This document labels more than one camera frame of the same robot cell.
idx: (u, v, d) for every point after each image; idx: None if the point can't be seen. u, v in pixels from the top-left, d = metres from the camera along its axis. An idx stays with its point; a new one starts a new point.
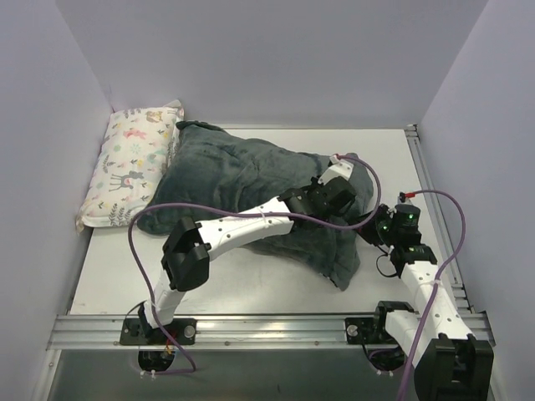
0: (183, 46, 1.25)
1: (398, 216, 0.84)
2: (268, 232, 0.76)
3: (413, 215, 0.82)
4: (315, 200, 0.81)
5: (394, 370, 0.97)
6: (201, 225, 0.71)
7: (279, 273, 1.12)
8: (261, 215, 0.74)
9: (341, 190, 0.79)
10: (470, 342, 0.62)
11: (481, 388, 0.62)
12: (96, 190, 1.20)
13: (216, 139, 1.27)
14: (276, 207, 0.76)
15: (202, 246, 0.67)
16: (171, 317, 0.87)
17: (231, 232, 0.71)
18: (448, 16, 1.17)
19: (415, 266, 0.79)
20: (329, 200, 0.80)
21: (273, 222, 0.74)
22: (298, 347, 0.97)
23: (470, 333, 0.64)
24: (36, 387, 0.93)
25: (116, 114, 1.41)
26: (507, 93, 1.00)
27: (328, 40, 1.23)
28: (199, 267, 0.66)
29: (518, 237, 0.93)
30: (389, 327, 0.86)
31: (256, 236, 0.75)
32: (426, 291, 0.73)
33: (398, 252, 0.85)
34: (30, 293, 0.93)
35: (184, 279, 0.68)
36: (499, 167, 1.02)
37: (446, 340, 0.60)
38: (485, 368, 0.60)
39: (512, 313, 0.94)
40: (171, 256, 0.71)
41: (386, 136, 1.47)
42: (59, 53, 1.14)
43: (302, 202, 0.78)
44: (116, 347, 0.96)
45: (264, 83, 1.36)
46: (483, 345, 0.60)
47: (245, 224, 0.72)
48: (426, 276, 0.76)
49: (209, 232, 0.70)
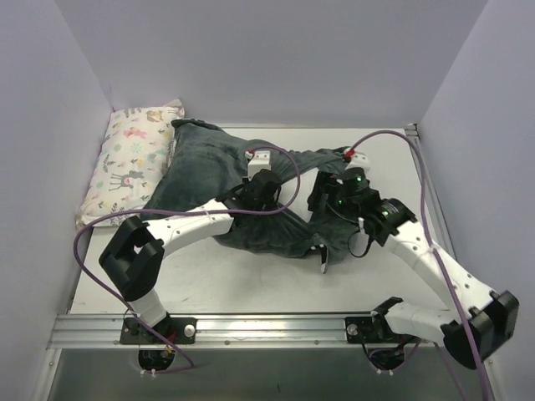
0: (183, 45, 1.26)
1: (349, 184, 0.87)
2: (211, 230, 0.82)
3: (360, 177, 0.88)
4: (246, 196, 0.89)
5: (394, 369, 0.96)
6: (150, 224, 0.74)
7: (279, 273, 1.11)
8: (205, 212, 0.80)
9: (265, 183, 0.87)
10: (496, 305, 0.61)
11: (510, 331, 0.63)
12: (96, 190, 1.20)
13: (217, 139, 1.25)
14: (215, 207, 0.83)
15: (155, 242, 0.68)
16: (159, 316, 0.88)
17: (180, 229, 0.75)
18: (448, 15, 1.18)
19: (401, 235, 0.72)
20: (257, 195, 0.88)
21: (216, 219, 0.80)
22: (298, 346, 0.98)
23: (491, 291, 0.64)
24: (37, 387, 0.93)
25: (116, 114, 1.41)
26: (506, 93, 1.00)
27: (328, 39, 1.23)
28: (151, 266, 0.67)
29: (518, 236, 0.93)
30: (394, 325, 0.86)
31: (200, 234, 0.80)
32: (431, 262, 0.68)
33: (370, 220, 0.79)
34: (31, 292, 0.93)
35: (135, 280, 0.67)
36: (499, 166, 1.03)
37: (481, 316, 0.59)
38: (512, 317, 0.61)
39: (514, 312, 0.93)
40: (114, 261, 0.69)
41: (387, 136, 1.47)
42: (60, 52, 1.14)
43: (234, 203, 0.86)
44: (117, 346, 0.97)
45: (264, 83, 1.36)
46: (507, 299, 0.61)
47: (191, 221, 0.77)
48: (417, 242, 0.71)
49: (159, 229, 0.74)
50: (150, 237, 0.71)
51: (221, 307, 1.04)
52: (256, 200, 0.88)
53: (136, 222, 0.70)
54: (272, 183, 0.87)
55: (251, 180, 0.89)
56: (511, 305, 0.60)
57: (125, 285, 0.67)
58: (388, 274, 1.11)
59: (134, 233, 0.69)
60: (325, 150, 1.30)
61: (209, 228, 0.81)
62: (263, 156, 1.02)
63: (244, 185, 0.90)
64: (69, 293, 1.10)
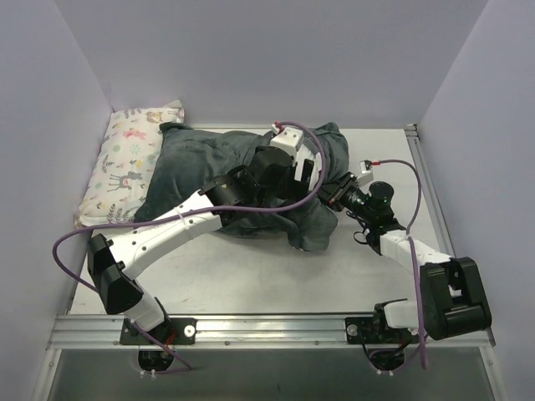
0: (183, 46, 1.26)
1: (371, 200, 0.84)
2: (191, 232, 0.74)
3: (387, 200, 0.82)
4: (245, 184, 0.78)
5: (394, 370, 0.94)
6: (113, 243, 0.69)
7: (278, 273, 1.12)
8: (179, 217, 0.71)
9: (267, 167, 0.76)
10: (454, 264, 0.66)
11: (482, 302, 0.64)
12: (94, 191, 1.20)
13: (197, 135, 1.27)
14: (195, 205, 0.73)
15: (114, 266, 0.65)
16: (157, 320, 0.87)
17: (148, 244, 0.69)
18: (449, 15, 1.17)
19: (390, 232, 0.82)
20: (258, 181, 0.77)
21: (194, 222, 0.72)
22: (298, 347, 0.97)
23: (450, 255, 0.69)
24: (36, 387, 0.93)
25: (116, 114, 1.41)
26: (507, 92, 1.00)
27: (329, 39, 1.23)
28: (117, 288, 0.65)
29: (519, 236, 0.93)
30: (391, 317, 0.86)
31: (179, 239, 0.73)
32: (405, 246, 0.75)
33: (373, 234, 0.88)
34: (31, 292, 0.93)
35: (109, 304, 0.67)
36: (499, 165, 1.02)
37: (433, 265, 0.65)
38: (476, 281, 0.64)
39: (513, 312, 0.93)
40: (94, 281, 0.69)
41: (387, 136, 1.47)
42: (60, 53, 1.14)
43: (227, 190, 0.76)
44: (117, 347, 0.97)
45: (263, 83, 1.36)
46: (466, 261, 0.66)
47: (159, 232, 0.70)
48: (401, 236, 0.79)
49: (122, 249, 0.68)
50: (112, 260, 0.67)
51: (221, 307, 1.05)
52: (255, 185, 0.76)
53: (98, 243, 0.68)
54: (274, 165, 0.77)
55: (252, 161, 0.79)
56: (470, 265, 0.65)
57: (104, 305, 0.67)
58: (388, 275, 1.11)
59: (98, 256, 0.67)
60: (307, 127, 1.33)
61: (188, 232, 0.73)
62: (292, 135, 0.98)
63: (244, 169, 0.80)
64: (69, 294, 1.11)
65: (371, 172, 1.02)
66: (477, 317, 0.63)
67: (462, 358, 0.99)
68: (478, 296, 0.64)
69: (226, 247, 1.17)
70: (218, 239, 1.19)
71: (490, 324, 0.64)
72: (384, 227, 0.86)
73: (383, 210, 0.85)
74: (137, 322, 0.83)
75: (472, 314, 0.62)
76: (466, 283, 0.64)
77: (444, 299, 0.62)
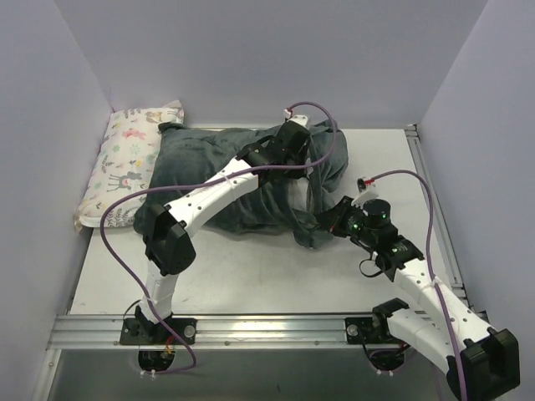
0: (182, 47, 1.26)
1: (369, 218, 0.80)
2: (236, 194, 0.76)
3: (386, 215, 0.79)
4: (273, 149, 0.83)
5: (394, 370, 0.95)
6: (170, 207, 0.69)
7: (278, 271, 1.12)
8: (224, 179, 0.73)
9: (294, 132, 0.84)
10: (493, 341, 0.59)
11: (514, 372, 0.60)
12: (94, 191, 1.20)
13: (196, 134, 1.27)
14: (236, 168, 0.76)
15: (179, 225, 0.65)
16: (169, 308, 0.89)
17: (202, 204, 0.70)
18: (448, 15, 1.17)
19: (406, 268, 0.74)
20: (287, 145, 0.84)
21: (238, 183, 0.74)
22: (298, 346, 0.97)
23: (491, 327, 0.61)
24: (36, 387, 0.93)
25: (116, 114, 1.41)
26: (507, 92, 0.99)
27: (329, 38, 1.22)
28: (182, 247, 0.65)
29: (519, 236, 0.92)
30: (395, 330, 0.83)
31: (226, 201, 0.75)
32: (431, 296, 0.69)
33: (381, 255, 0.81)
34: (30, 293, 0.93)
35: (171, 265, 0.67)
36: (500, 165, 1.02)
37: (475, 347, 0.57)
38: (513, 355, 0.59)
39: (512, 312, 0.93)
40: (153, 245, 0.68)
41: (387, 136, 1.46)
42: (60, 54, 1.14)
43: (260, 154, 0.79)
44: (117, 347, 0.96)
45: (262, 83, 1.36)
46: (506, 337, 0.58)
47: (211, 193, 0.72)
48: (421, 276, 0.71)
49: (180, 210, 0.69)
50: (173, 220, 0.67)
51: (222, 308, 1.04)
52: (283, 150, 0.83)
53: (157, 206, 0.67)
54: (300, 131, 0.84)
55: (278, 131, 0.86)
56: (511, 342, 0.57)
57: (168, 264, 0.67)
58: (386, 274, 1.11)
59: (159, 219, 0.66)
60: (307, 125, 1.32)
61: (234, 194, 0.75)
62: (303, 118, 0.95)
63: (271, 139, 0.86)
64: (69, 294, 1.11)
65: (370, 190, 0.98)
66: (505, 384, 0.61)
67: None
68: (512, 368, 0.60)
69: (226, 247, 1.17)
70: (218, 239, 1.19)
71: (518, 383, 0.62)
72: (394, 250, 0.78)
73: (386, 228, 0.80)
74: (156, 309, 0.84)
75: (501, 383, 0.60)
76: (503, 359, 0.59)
77: (479, 385, 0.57)
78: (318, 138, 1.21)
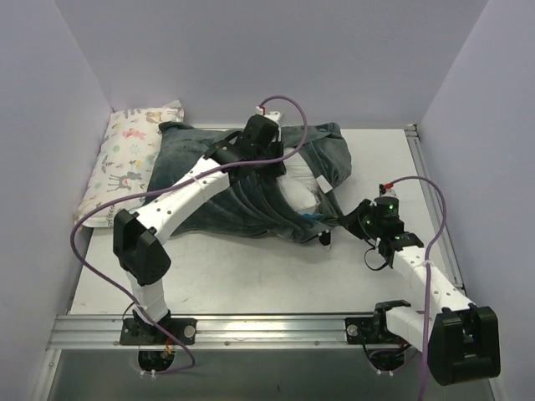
0: (182, 46, 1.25)
1: (378, 210, 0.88)
2: (207, 194, 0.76)
3: (393, 205, 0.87)
4: (242, 146, 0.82)
5: (394, 370, 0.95)
6: (138, 214, 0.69)
7: (278, 272, 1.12)
8: (192, 180, 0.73)
9: (262, 126, 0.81)
10: (471, 313, 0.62)
11: (494, 353, 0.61)
12: (94, 190, 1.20)
13: (195, 135, 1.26)
14: (205, 168, 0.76)
15: (149, 232, 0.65)
16: (165, 306, 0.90)
17: (171, 207, 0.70)
18: (448, 15, 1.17)
19: (404, 251, 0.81)
20: (255, 140, 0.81)
21: (207, 183, 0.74)
22: (298, 347, 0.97)
23: (471, 302, 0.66)
24: (36, 387, 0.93)
25: (116, 114, 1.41)
26: (506, 92, 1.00)
27: (329, 38, 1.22)
28: (154, 253, 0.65)
29: (519, 236, 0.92)
30: (393, 325, 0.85)
31: (197, 202, 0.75)
32: (421, 273, 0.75)
33: (384, 243, 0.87)
34: (30, 293, 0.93)
35: (145, 272, 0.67)
36: (500, 165, 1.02)
37: (451, 314, 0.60)
38: (492, 332, 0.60)
39: (513, 312, 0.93)
40: (124, 256, 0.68)
41: (387, 136, 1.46)
42: (60, 54, 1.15)
43: (229, 151, 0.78)
44: (116, 347, 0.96)
45: (262, 83, 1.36)
46: (486, 312, 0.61)
47: (181, 195, 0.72)
48: (417, 258, 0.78)
49: (149, 215, 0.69)
50: (143, 227, 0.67)
51: (222, 308, 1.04)
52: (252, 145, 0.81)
53: (125, 215, 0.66)
54: (267, 124, 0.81)
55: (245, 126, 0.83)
56: (489, 317, 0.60)
57: (142, 273, 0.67)
58: (386, 275, 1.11)
59: (128, 228, 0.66)
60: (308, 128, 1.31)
61: (204, 195, 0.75)
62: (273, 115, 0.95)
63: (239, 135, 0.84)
64: (69, 294, 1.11)
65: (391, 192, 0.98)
66: (484, 365, 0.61)
67: None
68: (491, 347, 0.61)
69: (226, 247, 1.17)
70: (219, 239, 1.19)
71: (499, 374, 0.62)
72: (396, 237, 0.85)
73: (393, 220, 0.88)
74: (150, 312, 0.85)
75: (479, 362, 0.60)
76: (481, 334, 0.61)
77: (455, 351, 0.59)
78: (317, 142, 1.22)
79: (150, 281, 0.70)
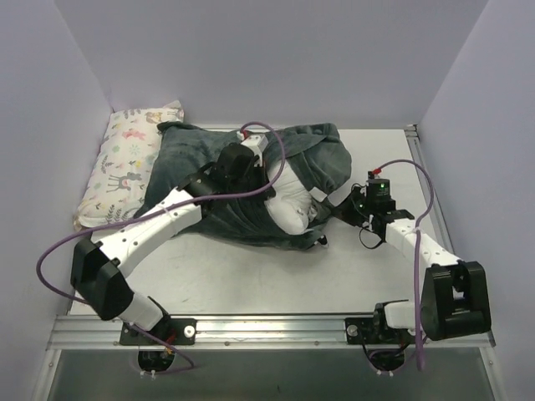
0: (182, 47, 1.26)
1: (370, 189, 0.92)
2: (178, 225, 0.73)
3: (384, 185, 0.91)
4: (216, 177, 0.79)
5: (394, 370, 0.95)
6: (102, 244, 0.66)
7: (278, 272, 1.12)
8: (164, 211, 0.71)
9: (236, 158, 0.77)
10: (461, 267, 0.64)
11: (485, 307, 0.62)
12: (94, 191, 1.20)
13: (192, 139, 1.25)
14: (177, 198, 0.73)
15: (111, 263, 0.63)
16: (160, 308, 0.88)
17: (138, 239, 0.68)
18: (448, 16, 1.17)
19: (395, 222, 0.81)
20: (228, 172, 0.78)
21: (179, 215, 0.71)
22: (298, 347, 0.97)
23: (459, 258, 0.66)
24: (37, 387, 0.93)
25: (116, 114, 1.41)
26: (506, 93, 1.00)
27: (328, 38, 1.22)
28: (115, 286, 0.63)
29: (519, 237, 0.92)
30: (391, 319, 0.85)
31: (167, 234, 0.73)
32: (411, 239, 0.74)
33: (377, 219, 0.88)
34: (30, 294, 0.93)
35: (104, 307, 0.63)
36: (499, 166, 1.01)
37: (440, 268, 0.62)
38: (481, 287, 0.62)
39: (513, 312, 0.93)
40: (83, 287, 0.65)
41: (387, 136, 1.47)
42: (60, 55, 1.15)
43: (202, 185, 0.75)
44: (117, 347, 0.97)
45: (262, 84, 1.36)
46: (474, 267, 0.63)
47: (150, 227, 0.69)
48: (407, 227, 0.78)
49: (113, 246, 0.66)
50: (104, 257, 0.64)
51: (222, 309, 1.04)
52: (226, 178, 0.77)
53: (89, 244, 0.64)
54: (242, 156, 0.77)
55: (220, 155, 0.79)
56: (477, 271, 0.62)
57: (99, 307, 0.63)
58: (386, 275, 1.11)
59: (89, 256, 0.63)
60: (304, 129, 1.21)
61: (175, 225, 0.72)
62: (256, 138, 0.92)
63: (213, 164, 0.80)
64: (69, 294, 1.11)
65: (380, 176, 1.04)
66: (476, 321, 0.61)
67: (462, 359, 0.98)
68: (481, 302, 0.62)
69: (226, 248, 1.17)
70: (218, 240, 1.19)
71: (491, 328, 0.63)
72: (388, 215, 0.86)
73: (384, 198, 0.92)
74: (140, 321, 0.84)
75: (471, 317, 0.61)
76: (471, 288, 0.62)
77: (445, 303, 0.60)
78: (310, 149, 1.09)
79: (108, 317, 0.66)
